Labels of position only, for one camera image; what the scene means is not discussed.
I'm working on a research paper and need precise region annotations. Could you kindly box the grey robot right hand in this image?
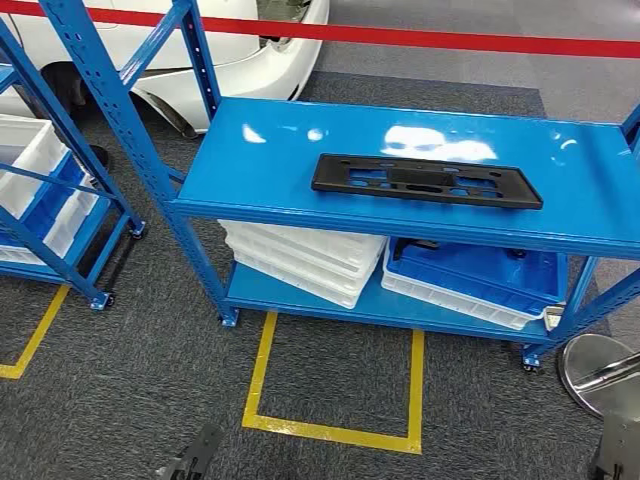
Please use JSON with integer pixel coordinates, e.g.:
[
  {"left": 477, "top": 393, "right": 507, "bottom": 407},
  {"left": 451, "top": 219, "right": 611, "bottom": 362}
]
[{"left": 589, "top": 410, "right": 640, "bottom": 480}]

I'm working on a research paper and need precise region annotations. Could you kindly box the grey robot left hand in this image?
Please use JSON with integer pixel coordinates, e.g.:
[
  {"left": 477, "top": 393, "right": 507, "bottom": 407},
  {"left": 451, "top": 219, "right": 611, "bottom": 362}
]
[{"left": 155, "top": 423, "right": 224, "bottom": 480}]

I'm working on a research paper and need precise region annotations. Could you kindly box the black plastic perforated panel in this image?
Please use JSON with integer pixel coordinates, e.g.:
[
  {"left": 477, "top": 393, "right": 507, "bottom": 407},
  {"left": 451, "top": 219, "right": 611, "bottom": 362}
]
[{"left": 310, "top": 153, "right": 544, "bottom": 211}]

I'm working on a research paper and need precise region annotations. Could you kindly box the blue metal shelf rack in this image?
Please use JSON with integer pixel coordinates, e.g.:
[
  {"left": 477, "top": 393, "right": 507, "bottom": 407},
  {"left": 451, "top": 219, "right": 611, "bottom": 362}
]
[
  {"left": 37, "top": 0, "right": 640, "bottom": 372},
  {"left": 0, "top": 16, "right": 149, "bottom": 313}
]

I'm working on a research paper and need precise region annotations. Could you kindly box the blue plastic tray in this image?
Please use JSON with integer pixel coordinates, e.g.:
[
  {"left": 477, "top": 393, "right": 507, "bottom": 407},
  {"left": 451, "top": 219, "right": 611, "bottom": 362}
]
[{"left": 383, "top": 237, "right": 570, "bottom": 318}]

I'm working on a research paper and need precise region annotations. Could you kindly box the white plastic bin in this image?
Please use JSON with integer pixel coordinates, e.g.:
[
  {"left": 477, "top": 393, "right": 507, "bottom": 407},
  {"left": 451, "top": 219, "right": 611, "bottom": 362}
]
[
  {"left": 0, "top": 173, "right": 101, "bottom": 266},
  {"left": 0, "top": 115, "right": 69, "bottom": 220}
]

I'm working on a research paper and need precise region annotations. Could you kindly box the white car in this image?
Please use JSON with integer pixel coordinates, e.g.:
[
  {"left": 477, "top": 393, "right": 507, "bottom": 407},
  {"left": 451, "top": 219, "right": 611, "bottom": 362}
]
[{"left": 0, "top": 0, "right": 331, "bottom": 140}]

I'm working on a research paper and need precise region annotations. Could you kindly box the red barrier belt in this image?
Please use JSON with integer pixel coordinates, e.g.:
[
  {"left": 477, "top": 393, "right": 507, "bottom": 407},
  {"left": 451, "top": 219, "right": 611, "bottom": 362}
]
[{"left": 0, "top": 0, "right": 640, "bottom": 60}]

